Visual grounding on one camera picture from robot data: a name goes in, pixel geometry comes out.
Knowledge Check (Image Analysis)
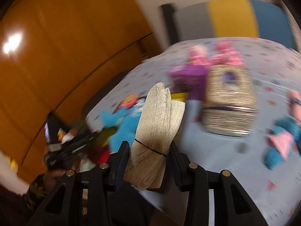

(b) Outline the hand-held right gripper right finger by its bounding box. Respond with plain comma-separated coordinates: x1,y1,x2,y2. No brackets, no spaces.
168,142,268,226

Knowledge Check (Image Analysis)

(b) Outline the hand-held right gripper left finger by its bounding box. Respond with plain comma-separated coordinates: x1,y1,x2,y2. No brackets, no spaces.
33,141,130,226

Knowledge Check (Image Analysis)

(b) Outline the blue plush with lollipop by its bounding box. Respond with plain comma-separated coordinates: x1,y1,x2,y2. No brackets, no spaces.
100,94,145,152

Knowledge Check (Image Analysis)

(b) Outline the beige mesh cloth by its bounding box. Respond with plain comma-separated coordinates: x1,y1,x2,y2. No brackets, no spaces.
123,82,186,191

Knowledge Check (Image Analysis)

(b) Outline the yellow sponge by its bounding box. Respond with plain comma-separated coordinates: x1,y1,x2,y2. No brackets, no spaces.
171,92,189,102

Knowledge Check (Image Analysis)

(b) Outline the blue plush with pink skirt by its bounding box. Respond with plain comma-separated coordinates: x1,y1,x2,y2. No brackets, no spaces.
265,115,301,170

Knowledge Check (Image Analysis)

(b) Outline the pink towel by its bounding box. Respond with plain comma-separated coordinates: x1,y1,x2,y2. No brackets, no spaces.
288,89,301,120

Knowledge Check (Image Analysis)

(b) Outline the person's left forearm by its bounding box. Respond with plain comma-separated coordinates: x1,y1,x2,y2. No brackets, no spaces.
0,172,68,226

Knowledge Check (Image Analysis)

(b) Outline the ornate silver tissue box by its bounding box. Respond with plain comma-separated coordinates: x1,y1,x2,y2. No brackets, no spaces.
202,65,258,137

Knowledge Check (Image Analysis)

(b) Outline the purple cardboard box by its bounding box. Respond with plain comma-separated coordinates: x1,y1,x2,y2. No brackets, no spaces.
168,63,208,102

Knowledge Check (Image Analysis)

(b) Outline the wooden wardrobe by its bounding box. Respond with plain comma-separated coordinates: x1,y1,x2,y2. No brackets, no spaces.
0,0,163,189

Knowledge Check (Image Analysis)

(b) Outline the pink spotted plush toy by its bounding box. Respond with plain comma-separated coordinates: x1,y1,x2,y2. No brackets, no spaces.
188,40,245,67

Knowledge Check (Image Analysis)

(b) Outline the grey yellow blue chair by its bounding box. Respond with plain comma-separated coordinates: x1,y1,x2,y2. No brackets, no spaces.
161,0,295,50

